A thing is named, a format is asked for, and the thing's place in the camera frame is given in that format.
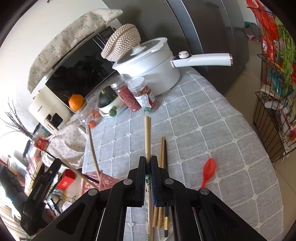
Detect pink plastic basket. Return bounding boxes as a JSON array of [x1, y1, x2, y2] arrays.
[[81, 171, 119, 194]]

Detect disposable chopsticks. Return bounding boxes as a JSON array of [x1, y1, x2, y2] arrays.
[[144, 107, 154, 240]]

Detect black chopstick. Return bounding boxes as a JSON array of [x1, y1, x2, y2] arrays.
[[43, 149, 100, 183]]

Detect red gift box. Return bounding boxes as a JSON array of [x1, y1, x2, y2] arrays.
[[57, 169, 76, 190]]

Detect red plastic spoon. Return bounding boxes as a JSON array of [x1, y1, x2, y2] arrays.
[[200, 158, 216, 188]]

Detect red tea tin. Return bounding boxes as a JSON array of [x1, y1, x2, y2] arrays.
[[34, 136, 49, 151]]

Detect grey checked tablecloth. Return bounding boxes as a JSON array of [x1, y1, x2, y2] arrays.
[[82, 68, 283, 240]]

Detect glass jar with tangerines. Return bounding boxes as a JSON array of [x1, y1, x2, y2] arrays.
[[77, 101, 98, 127]]

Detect cream air fryer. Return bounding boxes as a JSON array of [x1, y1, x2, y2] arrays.
[[29, 93, 72, 134]]

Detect green lime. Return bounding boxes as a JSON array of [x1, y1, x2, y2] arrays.
[[108, 106, 117, 117]]

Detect large orange fruit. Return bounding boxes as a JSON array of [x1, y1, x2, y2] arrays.
[[68, 94, 84, 111]]

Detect dark green pumpkin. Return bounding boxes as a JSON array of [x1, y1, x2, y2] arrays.
[[98, 86, 117, 108]]

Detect short jar of red berries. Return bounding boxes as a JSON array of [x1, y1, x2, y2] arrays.
[[127, 76, 159, 109]]

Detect tall jar of red berries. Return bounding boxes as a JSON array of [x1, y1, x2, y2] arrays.
[[110, 80, 141, 111]]

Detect black microwave oven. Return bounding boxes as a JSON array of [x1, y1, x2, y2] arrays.
[[45, 26, 115, 108]]

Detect floral microwave cover cloth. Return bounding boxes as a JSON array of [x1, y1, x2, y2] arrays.
[[28, 9, 123, 93]]

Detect woven rattan basket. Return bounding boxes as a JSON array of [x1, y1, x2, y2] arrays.
[[101, 24, 141, 62]]

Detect grey refrigerator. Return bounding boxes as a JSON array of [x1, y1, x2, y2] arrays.
[[105, 0, 249, 94]]

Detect black wire rack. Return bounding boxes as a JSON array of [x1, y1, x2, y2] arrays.
[[252, 6, 295, 163]]

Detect white pot with handle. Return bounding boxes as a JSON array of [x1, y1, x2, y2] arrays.
[[112, 37, 233, 96]]

